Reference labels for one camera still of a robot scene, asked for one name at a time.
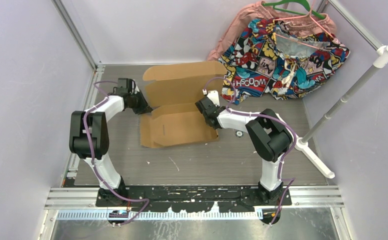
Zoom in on brown cardboard box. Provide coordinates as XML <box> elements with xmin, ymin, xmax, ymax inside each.
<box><xmin>139</xmin><ymin>61</ymin><xmax>227</xmax><ymax>148</ymax></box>

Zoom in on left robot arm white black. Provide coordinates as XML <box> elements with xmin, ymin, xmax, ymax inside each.
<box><xmin>69</xmin><ymin>78</ymin><xmax>153</xmax><ymax>207</ymax></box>

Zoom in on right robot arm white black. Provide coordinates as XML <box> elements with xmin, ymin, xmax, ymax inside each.
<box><xmin>195</xmin><ymin>96</ymin><xmax>294</xmax><ymax>206</ymax></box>

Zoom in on small round floor fitting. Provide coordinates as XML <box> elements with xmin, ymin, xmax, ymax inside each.
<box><xmin>235</xmin><ymin>131</ymin><xmax>244</xmax><ymax>137</ymax></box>

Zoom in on colourful comic print shorts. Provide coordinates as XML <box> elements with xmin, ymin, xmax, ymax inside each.
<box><xmin>217</xmin><ymin>18</ymin><xmax>350</xmax><ymax>105</ymax></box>

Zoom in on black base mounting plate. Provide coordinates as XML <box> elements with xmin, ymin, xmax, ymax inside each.
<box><xmin>95</xmin><ymin>185</ymin><xmax>292</xmax><ymax>213</ymax></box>

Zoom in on pink garment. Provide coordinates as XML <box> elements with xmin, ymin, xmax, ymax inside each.
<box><xmin>206</xmin><ymin>0</ymin><xmax>337</xmax><ymax>62</ymax></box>

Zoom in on green plastic hanger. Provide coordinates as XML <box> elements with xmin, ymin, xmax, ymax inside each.
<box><xmin>262</xmin><ymin>0</ymin><xmax>327</xmax><ymax>20</ymax></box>

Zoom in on white grey clothes rack stand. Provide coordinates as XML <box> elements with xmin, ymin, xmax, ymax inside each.
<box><xmin>276</xmin><ymin>43</ymin><xmax>388</xmax><ymax>180</ymax></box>

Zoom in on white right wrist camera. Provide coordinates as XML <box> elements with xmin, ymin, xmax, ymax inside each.
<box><xmin>202</xmin><ymin>89</ymin><xmax>220</xmax><ymax>107</ymax></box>

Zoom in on aluminium corner post left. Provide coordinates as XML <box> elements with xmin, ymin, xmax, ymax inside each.
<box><xmin>51</xmin><ymin>0</ymin><xmax>101</xmax><ymax>70</ymax></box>

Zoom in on aluminium corner post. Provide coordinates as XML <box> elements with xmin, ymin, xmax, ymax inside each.
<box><xmin>316</xmin><ymin>0</ymin><xmax>384</xmax><ymax>51</ymax></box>
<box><xmin>51</xmin><ymin>0</ymin><xmax>101</xmax><ymax>70</ymax></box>

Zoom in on pink wire hanger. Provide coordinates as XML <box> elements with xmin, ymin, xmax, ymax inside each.
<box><xmin>269</xmin><ymin>10</ymin><xmax>337</xmax><ymax>54</ymax></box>

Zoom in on aluminium corner post right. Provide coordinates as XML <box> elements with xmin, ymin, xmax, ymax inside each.
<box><xmin>316</xmin><ymin>0</ymin><xmax>384</xmax><ymax>51</ymax></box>

